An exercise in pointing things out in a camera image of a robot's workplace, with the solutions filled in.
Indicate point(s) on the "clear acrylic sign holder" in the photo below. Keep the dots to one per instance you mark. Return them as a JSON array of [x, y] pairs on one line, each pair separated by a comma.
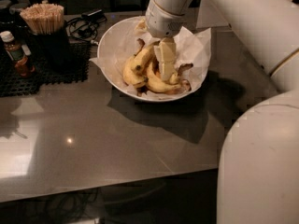
[[209, 16]]

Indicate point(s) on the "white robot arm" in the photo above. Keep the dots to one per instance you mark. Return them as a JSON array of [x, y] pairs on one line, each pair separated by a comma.
[[258, 177]]

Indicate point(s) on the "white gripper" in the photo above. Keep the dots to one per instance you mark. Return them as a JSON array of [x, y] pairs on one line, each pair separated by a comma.
[[160, 22]]

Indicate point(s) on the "black rubber mat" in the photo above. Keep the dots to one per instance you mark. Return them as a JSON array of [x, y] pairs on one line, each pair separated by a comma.
[[11, 84]]

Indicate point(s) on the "yellow banana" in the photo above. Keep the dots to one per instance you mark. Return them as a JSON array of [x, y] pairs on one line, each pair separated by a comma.
[[155, 84], [175, 77], [141, 59], [132, 72]]

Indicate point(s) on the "black cup of stir sticks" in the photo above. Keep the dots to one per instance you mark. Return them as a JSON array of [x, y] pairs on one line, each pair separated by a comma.
[[46, 23]]

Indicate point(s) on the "black power adapter with cable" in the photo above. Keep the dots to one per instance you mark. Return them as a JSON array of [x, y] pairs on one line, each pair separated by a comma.
[[84, 28]]

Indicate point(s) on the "small sauce bottle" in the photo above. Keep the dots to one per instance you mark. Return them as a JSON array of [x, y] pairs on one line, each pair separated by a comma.
[[16, 53]]

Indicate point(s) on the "dark lidded jar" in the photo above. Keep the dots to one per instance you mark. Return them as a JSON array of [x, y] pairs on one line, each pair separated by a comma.
[[10, 18]]

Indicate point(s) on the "white bowl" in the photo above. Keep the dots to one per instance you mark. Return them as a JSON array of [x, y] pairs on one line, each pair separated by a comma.
[[115, 41]]

